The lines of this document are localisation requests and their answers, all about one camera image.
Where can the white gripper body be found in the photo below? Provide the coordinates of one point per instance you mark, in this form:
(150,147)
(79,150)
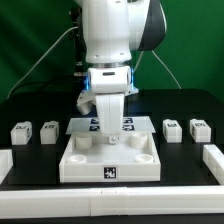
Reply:
(110,110)

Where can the white square table top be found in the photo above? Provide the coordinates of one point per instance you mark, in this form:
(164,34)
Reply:
(88,157)

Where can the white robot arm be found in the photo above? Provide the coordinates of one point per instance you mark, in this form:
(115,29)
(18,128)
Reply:
(112,29)

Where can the white sheet with tags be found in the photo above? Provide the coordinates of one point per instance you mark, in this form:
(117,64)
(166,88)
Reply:
(142,123)

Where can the black stand behind robot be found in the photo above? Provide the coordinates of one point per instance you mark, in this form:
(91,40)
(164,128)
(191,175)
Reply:
(75,14)

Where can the white right fence rail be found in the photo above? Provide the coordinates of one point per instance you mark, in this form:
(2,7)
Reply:
(214,160)

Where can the white fence rail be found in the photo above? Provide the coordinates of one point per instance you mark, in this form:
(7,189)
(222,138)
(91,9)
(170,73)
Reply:
(6,163)
(111,201)
(214,160)

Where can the white left fence rail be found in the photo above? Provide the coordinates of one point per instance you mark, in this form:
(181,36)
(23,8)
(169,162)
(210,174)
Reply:
(6,163)

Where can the white front fence rail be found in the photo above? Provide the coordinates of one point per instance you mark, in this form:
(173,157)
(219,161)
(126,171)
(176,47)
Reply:
(111,201)

